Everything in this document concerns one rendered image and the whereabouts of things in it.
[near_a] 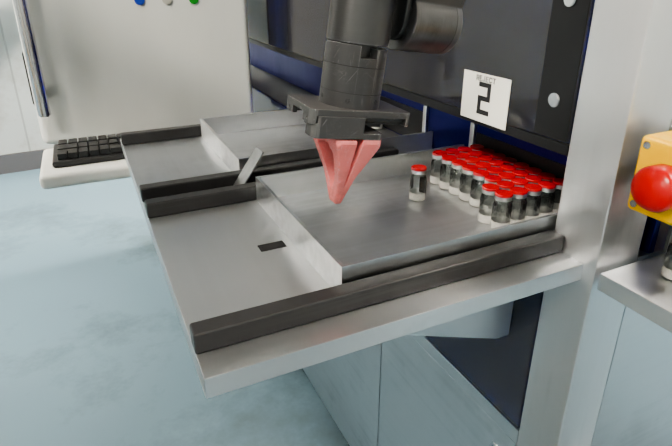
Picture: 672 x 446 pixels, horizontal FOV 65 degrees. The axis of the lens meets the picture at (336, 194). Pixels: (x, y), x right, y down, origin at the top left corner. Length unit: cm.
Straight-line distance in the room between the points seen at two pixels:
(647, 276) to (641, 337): 14
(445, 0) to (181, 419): 141
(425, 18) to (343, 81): 9
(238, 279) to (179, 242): 11
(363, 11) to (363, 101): 8
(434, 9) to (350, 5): 9
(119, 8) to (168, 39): 12
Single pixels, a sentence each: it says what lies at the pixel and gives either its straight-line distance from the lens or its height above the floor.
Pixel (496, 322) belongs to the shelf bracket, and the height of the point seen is 76.
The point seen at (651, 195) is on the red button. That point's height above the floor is 99.
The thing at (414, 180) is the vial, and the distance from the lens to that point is 70.
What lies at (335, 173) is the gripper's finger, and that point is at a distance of 50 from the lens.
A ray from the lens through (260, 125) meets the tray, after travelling 105.
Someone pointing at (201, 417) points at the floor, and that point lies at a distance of 167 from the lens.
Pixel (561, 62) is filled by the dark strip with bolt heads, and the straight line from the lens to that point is 60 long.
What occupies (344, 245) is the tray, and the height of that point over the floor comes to 88.
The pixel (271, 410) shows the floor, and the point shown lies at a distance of 166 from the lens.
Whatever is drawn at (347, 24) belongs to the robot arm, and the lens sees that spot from 47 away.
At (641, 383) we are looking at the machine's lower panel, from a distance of 82.
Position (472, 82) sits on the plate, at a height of 104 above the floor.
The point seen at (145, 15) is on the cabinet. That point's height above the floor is 108.
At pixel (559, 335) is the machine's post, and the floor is 78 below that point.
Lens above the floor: 116
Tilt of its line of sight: 22 degrees down
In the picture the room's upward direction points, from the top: straight up
